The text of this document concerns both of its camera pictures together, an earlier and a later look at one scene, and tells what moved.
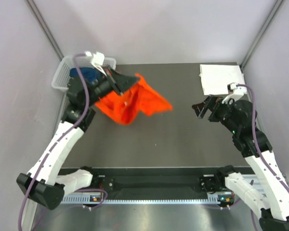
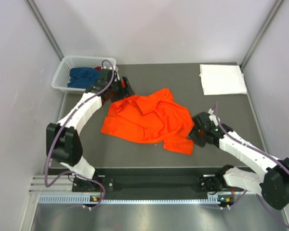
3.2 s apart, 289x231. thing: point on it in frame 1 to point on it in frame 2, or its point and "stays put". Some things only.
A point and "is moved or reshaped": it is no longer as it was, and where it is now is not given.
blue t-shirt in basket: [90, 74] stays put
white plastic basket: [60, 79] stays put
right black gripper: [214, 104] to [192, 135]
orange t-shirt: [124, 108] is moved or reshaped
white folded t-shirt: [216, 78] stays put
